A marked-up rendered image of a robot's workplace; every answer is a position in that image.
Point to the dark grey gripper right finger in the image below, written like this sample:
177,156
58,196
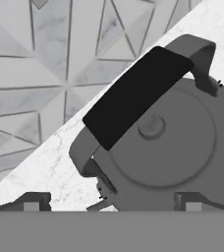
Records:
196,201

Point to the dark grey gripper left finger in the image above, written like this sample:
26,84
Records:
35,201

